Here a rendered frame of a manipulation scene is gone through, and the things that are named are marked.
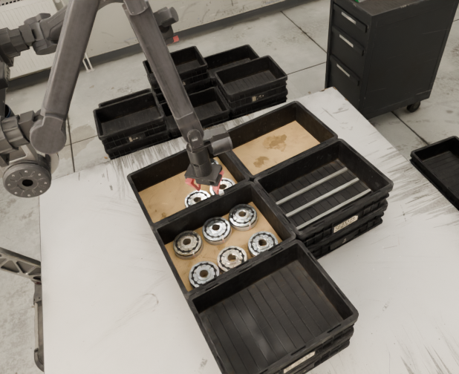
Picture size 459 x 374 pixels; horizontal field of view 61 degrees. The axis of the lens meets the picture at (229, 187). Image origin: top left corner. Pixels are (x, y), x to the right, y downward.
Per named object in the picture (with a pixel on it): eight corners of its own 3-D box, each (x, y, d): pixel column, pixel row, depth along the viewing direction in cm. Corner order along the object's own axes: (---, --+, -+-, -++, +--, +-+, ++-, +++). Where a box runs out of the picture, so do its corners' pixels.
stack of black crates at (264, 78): (236, 150, 270) (228, 96, 236) (222, 125, 289) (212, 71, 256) (289, 131, 275) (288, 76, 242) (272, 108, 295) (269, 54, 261)
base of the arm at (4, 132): (4, 147, 99) (-25, 109, 90) (36, 136, 100) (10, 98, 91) (2, 169, 93) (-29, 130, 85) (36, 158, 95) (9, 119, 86)
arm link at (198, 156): (183, 139, 111) (188, 152, 107) (205, 132, 112) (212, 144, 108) (188, 156, 116) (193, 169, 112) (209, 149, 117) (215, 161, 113)
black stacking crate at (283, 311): (238, 406, 106) (233, 395, 97) (193, 315, 125) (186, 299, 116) (356, 332, 115) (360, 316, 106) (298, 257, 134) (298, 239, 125)
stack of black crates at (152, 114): (123, 189, 258) (98, 138, 225) (116, 160, 278) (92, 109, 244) (180, 169, 264) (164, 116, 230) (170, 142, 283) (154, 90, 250)
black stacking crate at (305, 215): (298, 256, 134) (298, 237, 125) (255, 199, 152) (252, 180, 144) (389, 205, 143) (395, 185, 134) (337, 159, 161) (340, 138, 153)
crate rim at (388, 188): (298, 241, 127) (298, 237, 125) (252, 183, 145) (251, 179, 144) (395, 188, 136) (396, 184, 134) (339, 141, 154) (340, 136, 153)
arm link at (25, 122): (13, 116, 94) (11, 125, 90) (56, 102, 95) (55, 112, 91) (32, 147, 99) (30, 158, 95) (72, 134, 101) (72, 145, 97)
